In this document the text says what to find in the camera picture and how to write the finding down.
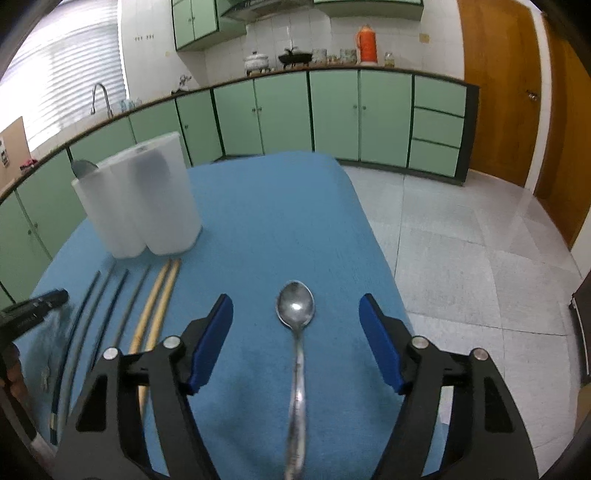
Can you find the white window blinds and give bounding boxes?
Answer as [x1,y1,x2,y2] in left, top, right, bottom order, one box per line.
[0,0,127,153]

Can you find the white plastic utensil holder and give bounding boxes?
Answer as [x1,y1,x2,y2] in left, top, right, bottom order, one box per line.
[71,131,203,259]

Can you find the green wall cabinets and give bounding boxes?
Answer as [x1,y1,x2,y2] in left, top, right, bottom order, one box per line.
[172,0,423,52]

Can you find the orange thermos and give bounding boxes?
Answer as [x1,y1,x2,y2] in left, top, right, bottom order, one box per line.
[355,24,378,64]

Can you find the shiny metal spoon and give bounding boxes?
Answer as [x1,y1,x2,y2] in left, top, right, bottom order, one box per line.
[276,280,315,480]

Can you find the person's left forearm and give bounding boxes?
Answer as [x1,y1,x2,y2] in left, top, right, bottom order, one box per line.
[0,344,28,407]

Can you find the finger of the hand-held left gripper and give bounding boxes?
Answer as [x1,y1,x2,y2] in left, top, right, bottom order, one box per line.
[18,289,69,315]

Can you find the black pan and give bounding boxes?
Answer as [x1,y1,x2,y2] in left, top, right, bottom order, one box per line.
[278,46,314,70]

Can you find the green base kitchen cabinets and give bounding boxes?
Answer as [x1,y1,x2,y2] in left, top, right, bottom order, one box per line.
[0,65,481,301]

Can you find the white cooking pot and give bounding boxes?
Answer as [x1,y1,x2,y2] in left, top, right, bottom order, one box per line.
[244,52,271,75]

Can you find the metal sink faucet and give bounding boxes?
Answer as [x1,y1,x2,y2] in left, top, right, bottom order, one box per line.
[90,83,114,118]

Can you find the grey chopstick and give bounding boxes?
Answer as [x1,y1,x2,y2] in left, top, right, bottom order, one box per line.
[60,263,116,416]
[113,265,153,347]

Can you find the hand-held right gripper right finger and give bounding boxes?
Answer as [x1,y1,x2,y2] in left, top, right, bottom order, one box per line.
[359,294,539,480]

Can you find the wooden chopstick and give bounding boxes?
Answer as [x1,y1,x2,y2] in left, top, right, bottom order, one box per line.
[128,259,171,355]
[137,259,182,411]

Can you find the dark metal frame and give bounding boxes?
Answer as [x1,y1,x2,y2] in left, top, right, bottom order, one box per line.
[569,277,591,388]

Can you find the cardboard board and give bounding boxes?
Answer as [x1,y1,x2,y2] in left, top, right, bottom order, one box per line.
[0,116,31,195]

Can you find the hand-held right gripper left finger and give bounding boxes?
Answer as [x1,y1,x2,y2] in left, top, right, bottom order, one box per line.
[55,294,234,480]

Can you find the wooden door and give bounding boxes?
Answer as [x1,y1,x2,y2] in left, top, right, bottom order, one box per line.
[536,14,591,250]
[457,0,543,188]

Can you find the black chopstick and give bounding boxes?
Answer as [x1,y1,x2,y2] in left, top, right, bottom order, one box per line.
[50,271,101,446]
[90,270,130,370]

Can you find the blue tablecloth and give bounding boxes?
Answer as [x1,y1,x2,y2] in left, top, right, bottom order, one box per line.
[30,151,451,480]

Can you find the range hood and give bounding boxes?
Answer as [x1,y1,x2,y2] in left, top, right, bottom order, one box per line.
[221,0,315,21]

